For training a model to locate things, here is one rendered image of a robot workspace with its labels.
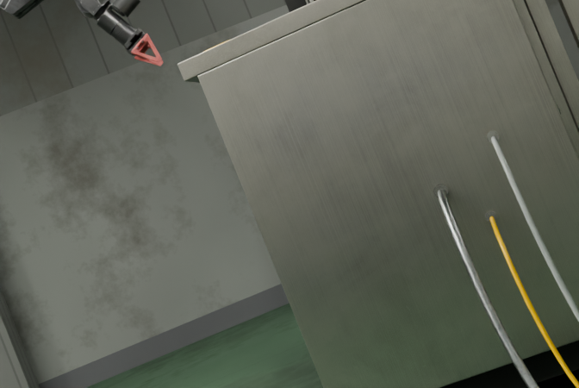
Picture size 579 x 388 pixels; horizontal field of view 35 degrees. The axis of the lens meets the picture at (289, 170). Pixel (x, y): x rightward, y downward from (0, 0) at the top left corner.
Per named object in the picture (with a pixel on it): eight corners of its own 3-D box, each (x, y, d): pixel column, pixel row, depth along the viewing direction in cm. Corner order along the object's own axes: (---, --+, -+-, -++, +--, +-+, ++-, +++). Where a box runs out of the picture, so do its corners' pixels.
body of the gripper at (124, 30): (147, 39, 263) (127, 22, 263) (143, 31, 253) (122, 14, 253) (133, 56, 262) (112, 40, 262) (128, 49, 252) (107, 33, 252)
